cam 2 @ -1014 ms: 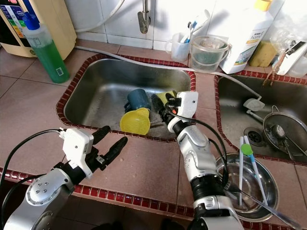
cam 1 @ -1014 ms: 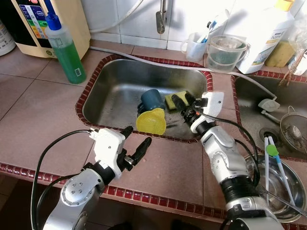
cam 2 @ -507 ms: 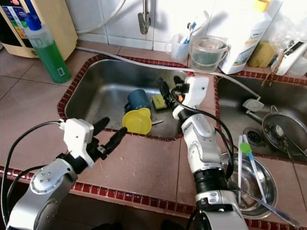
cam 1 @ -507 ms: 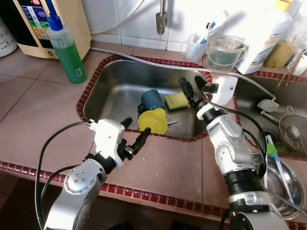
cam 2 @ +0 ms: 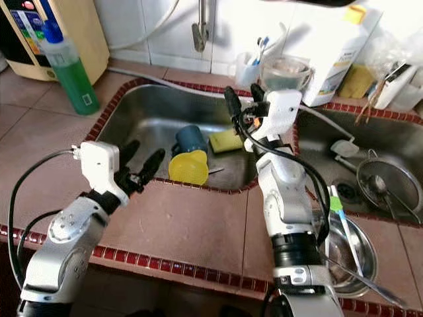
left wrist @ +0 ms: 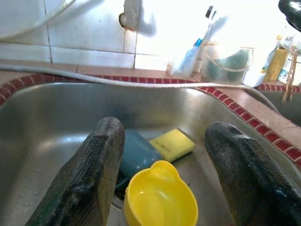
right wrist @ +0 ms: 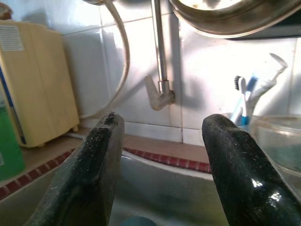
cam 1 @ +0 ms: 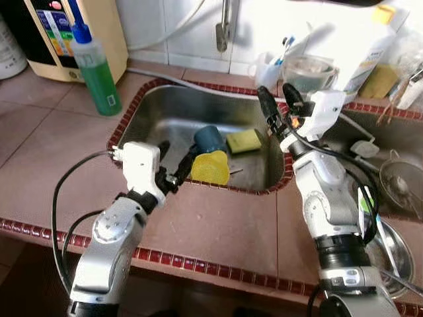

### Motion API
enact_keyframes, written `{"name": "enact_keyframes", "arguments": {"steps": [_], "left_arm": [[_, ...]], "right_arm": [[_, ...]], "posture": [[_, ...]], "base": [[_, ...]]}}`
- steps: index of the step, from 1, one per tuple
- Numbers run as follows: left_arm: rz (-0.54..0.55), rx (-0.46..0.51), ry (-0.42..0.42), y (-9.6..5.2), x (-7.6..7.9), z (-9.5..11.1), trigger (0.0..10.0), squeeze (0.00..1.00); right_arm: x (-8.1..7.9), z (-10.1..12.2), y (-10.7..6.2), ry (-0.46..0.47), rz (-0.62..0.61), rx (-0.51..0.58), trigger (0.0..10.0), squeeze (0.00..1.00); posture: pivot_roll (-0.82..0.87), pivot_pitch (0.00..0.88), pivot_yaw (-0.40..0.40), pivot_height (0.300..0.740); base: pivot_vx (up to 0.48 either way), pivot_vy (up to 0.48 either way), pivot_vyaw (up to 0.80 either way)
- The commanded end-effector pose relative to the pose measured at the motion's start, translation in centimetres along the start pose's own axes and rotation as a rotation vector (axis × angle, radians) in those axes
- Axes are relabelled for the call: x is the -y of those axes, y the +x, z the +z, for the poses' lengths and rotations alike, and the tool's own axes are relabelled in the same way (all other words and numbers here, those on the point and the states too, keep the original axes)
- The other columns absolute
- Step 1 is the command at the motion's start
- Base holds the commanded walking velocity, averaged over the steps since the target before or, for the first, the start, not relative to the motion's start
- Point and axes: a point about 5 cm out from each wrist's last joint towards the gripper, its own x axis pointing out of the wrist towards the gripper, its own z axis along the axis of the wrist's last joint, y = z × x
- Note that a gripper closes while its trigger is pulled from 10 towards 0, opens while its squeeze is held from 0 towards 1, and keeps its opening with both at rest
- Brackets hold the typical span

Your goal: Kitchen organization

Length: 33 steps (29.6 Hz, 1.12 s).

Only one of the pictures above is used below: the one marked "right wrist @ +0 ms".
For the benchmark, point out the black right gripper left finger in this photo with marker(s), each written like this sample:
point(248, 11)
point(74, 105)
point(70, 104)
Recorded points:
point(82, 183)

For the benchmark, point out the hanging steel wok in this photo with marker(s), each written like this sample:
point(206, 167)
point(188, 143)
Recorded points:
point(235, 23)

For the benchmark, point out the teal mug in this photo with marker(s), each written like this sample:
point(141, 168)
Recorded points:
point(136, 222)

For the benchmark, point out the black bristle toothbrush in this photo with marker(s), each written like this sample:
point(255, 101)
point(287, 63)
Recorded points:
point(242, 87)

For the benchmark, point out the chrome wall tap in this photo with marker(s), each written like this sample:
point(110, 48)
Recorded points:
point(162, 58)

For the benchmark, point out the dark blue hanging tray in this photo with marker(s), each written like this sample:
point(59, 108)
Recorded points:
point(282, 31)

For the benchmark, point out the green dish soap bottle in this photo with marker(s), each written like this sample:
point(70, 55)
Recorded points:
point(9, 146)

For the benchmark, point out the stainless steel sink basin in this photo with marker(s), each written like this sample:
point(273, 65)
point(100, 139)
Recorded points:
point(152, 188)

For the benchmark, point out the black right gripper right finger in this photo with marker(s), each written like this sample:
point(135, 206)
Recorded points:
point(247, 183)

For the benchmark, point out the beige water ionizer appliance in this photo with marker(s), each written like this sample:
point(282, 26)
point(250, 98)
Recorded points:
point(42, 82)

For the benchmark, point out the clear plastic pail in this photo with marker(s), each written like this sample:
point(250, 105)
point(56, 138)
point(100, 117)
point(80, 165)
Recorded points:
point(282, 146)

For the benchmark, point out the blue toothbrush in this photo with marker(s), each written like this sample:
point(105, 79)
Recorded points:
point(245, 117)

